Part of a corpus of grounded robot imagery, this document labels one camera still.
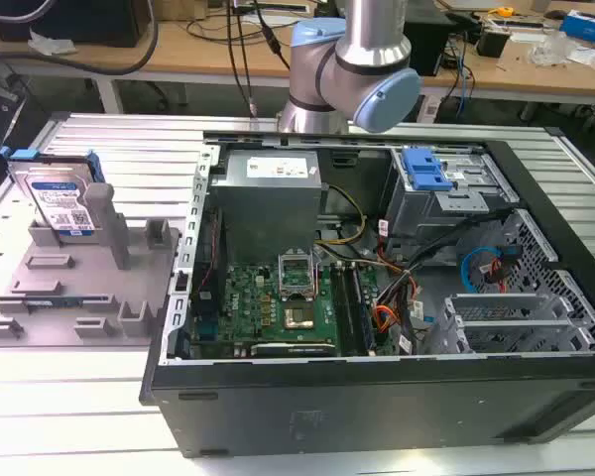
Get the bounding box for hard disk in blue carrier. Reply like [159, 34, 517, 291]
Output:
[0, 147, 103, 245]

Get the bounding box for metal socket cover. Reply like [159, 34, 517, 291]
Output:
[276, 252, 319, 302]

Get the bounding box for grey power supply unit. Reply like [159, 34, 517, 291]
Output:
[208, 150, 330, 269]

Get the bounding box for CPU socket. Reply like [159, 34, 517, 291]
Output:
[282, 304, 321, 332]

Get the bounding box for green motherboard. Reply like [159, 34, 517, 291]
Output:
[190, 260, 378, 358]

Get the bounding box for RAM slots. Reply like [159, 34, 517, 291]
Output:
[329, 261, 377, 357]

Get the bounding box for blue drive bay latch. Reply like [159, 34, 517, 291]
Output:
[402, 147, 455, 191]

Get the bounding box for metal drive cage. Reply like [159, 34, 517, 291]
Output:
[380, 147, 521, 267]

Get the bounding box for black open PC case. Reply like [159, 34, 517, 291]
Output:
[138, 129, 595, 460]

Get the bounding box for wooden desk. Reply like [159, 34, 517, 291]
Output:
[0, 17, 595, 106]

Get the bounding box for grey parts rack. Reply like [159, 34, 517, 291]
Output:
[0, 182, 183, 347]

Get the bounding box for black desktop computer tower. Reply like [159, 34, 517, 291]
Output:
[401, 7, 455, 77]

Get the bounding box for RAM stick in rack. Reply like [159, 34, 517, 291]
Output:
[24, 296, 88, 306]

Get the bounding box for blue cardboard box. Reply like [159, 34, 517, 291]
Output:
[558, 9, 595, 47]

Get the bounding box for yellow black power wires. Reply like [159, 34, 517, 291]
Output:
[315, 183, 368, 248]

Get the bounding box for black cable bundle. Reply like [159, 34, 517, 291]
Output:
[371, 205, 517, 303]

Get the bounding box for blue SATA wire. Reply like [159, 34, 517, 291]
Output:
[459, 242, 508, 294]

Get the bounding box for black hanging cable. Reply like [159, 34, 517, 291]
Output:
[225, 0, 292, 119]

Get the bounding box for thick grey cable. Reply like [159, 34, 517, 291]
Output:
[0, 0, 160, 77]

